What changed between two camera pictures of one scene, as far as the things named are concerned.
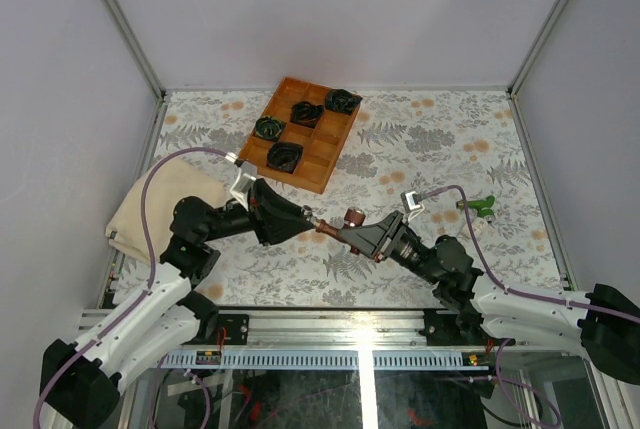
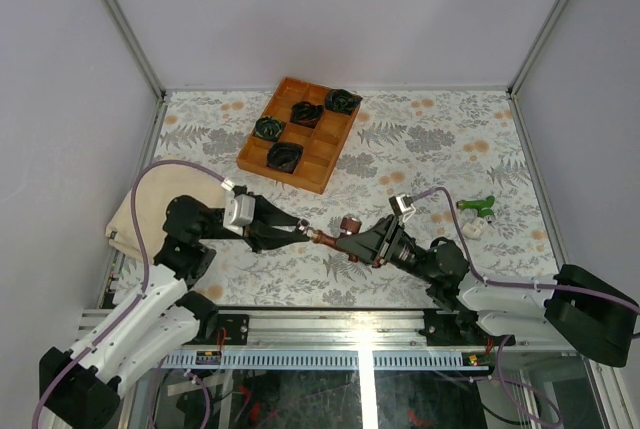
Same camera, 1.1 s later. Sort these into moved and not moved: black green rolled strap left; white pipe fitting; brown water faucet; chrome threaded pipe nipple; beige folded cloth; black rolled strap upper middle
Moved: chrome threaded pipe nipple; brown water faucet
Not moved: beige folded cloth; black green rolled strap left; black rolled strap upper middle; white pipe fitting
